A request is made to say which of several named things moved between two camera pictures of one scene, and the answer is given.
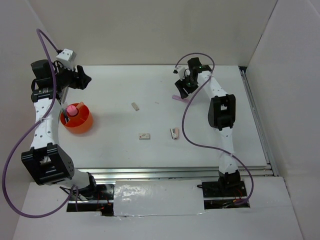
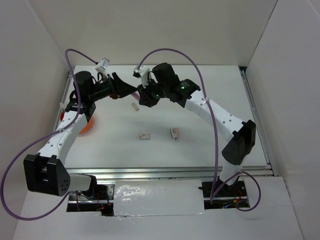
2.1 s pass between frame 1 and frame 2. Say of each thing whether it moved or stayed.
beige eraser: stayed
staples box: stayed
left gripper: moved
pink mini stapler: stayed
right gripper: moved
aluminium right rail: stayed
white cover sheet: stayed
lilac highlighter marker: moved
